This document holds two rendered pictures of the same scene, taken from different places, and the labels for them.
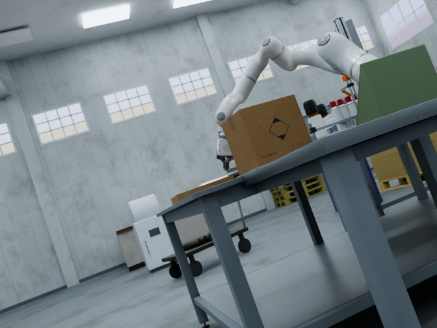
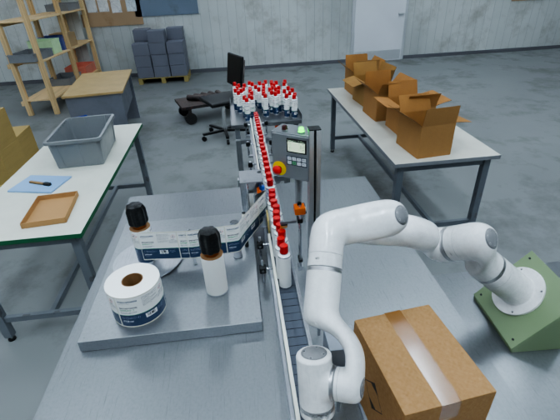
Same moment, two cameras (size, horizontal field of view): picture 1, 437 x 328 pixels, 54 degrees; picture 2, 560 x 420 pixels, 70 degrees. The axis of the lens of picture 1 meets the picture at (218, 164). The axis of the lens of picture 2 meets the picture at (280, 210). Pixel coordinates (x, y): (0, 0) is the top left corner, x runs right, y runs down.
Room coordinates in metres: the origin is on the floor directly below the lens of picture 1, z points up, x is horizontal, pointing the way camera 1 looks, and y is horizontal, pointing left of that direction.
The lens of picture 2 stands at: (2.25, 0.49, 2.00)
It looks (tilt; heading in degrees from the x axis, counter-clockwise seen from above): 31 degrees down; 281
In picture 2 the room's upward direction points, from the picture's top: 3 degrees counter-clockwise
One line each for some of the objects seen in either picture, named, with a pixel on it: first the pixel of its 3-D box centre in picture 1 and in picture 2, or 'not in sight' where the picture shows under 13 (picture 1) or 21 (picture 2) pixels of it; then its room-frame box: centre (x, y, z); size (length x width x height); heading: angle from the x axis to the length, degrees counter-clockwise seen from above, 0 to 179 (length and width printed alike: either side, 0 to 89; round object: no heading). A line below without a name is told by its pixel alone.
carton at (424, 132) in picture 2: not in sight; (426, 124); (1.67, -2.53, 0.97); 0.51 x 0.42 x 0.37; 21
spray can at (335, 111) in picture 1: (338, 118); (284, 265); (2.47, -0.74, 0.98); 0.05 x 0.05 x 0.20
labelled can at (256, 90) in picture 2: not in sight; (262, 96); (3.06, -3.24, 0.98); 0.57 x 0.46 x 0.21; 16
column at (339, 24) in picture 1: (359, 73); (313, 206); (2.37, -0.91, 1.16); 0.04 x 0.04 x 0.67; 16
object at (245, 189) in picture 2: not in sight; (253, 199); (2.70, -1.21, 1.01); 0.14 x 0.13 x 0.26; 106
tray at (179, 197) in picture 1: (201, 191); not in sight; (2.23, 0.13, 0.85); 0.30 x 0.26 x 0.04; 106
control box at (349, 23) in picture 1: (349, 40); (296, 152); (2.44, -0.96, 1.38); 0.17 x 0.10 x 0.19; 161
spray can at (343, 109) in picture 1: (345, 116); (282, 257); (2.49, -0.79, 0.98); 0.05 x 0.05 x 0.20
